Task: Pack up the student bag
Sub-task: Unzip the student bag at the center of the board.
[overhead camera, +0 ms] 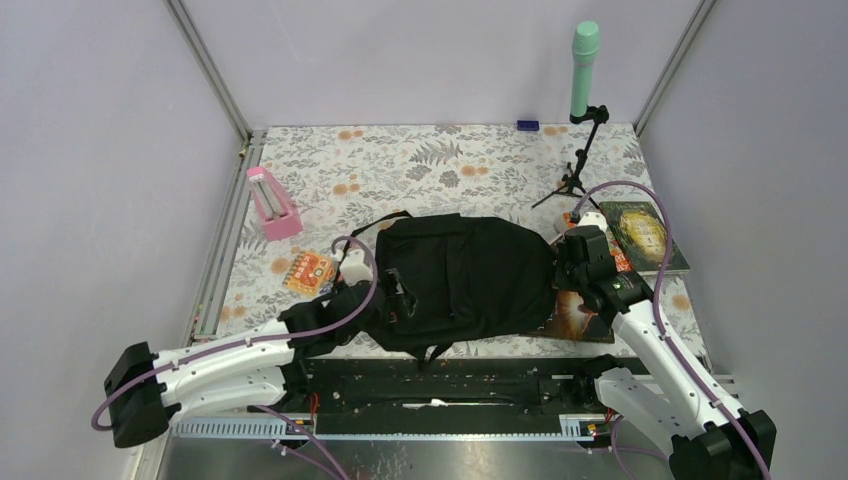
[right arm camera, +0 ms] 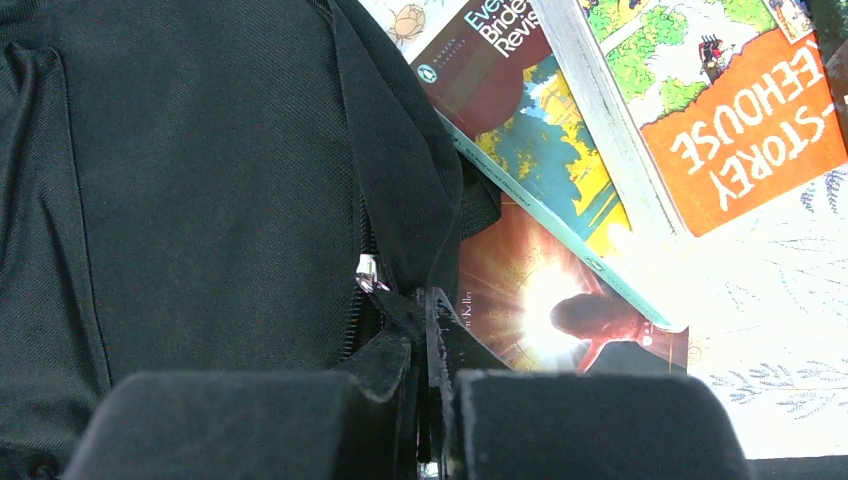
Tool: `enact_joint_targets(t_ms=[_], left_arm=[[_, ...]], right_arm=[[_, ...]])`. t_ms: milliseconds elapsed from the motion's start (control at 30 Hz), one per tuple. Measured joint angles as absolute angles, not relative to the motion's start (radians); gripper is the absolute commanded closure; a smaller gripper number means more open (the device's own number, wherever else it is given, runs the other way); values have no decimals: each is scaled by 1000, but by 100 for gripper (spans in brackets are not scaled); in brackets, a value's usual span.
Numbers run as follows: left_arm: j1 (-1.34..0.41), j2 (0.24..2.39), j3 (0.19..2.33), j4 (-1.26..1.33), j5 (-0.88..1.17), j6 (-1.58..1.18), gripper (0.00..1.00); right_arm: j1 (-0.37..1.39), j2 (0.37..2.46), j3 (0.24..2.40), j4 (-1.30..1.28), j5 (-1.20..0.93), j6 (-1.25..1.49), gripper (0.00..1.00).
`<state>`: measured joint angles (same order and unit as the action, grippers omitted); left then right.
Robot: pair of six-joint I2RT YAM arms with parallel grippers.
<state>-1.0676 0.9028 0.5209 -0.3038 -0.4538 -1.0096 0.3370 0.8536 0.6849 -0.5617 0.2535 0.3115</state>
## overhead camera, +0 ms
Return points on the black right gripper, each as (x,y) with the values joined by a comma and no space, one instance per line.
(561,280)

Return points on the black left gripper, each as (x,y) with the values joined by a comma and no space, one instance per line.
(385,313)

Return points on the black student backpack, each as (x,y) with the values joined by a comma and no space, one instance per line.
(447,278)

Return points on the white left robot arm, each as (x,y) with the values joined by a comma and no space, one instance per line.
(148,392)

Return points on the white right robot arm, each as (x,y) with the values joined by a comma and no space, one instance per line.
(704,430)

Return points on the Evelyn Waugh paperback book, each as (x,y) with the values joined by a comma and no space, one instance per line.
(565,222)

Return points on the small orange notebook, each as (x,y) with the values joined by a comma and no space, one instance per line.
(309,273)

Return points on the Three Days To See book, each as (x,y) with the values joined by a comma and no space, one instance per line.
(572,320)

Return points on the green fantasy cover book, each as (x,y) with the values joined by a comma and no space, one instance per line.
(639,233)

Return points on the pink metronome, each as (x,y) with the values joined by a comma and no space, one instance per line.
(279,217)

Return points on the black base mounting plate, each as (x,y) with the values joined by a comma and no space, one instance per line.
(522,399)

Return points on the floral patterned table mat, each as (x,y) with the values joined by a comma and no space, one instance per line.
(352,177)

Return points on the black microphone tripod stand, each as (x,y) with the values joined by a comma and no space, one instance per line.
(572,184)

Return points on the small blue box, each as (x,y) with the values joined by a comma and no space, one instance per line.
(527,125)

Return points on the mint green microphone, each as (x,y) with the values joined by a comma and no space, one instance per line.
(585,46)

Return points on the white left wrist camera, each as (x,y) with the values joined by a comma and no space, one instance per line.
(353,266)

